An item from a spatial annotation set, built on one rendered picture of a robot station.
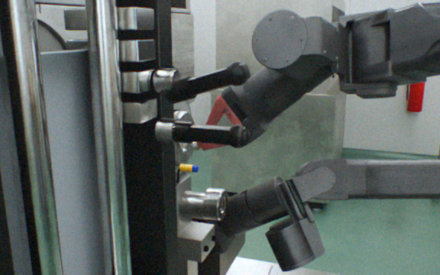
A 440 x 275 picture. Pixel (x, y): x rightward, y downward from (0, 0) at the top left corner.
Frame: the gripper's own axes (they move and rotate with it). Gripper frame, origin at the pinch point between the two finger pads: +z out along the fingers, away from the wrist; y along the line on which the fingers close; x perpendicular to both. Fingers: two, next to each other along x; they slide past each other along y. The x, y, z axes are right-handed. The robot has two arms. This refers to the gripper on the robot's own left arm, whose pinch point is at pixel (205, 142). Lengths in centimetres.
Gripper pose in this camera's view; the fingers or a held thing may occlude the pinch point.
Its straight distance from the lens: 56.6
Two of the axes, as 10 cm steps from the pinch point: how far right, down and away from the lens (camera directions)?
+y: 3.3, -2.5, 9.1
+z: -7.2, 5.5, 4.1
